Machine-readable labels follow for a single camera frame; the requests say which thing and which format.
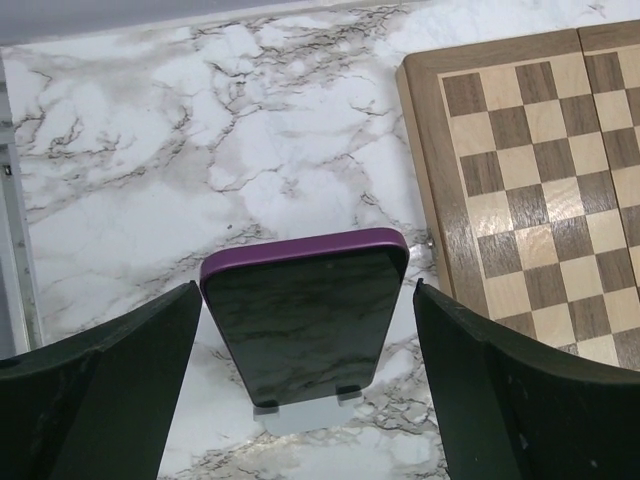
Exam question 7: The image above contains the wooden chessboard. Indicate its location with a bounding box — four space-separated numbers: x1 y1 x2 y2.
397 21 639 370

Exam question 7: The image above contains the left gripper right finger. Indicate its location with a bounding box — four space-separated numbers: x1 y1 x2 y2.
413 282 639 479

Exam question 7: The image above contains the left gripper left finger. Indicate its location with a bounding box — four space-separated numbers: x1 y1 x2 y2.
1 282 202 479

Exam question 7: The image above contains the purple-cased black phone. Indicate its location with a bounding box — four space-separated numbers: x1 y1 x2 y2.
200 227 410 409

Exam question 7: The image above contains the grey metal phone stand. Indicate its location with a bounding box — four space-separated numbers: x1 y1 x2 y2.
253 387 363 436

